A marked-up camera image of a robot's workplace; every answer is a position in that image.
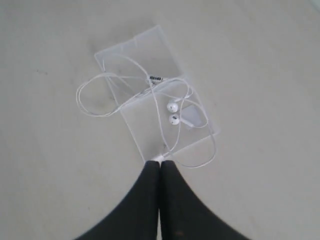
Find white wired earphones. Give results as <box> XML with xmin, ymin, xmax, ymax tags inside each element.
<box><xmin>75</xmin><ymin>53</ymin><xmax>211</xmax><ymax>159</ymax></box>

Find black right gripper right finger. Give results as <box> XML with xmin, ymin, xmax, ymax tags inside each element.
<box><xmin>159</xmin><ymin>160</ymin><xmax>247</xmax><ymax>240</ymax></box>

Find clear plastic storage case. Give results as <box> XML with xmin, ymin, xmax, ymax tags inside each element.
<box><xmin>94</xmin><ymin>25</ymin><xmax>220</xmax><ymax>168</ymax></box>

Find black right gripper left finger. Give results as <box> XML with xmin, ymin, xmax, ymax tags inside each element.
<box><xmin>77</xmin><ymin>160</ymin><xmax>160</xmax><ymax>240</ymax></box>

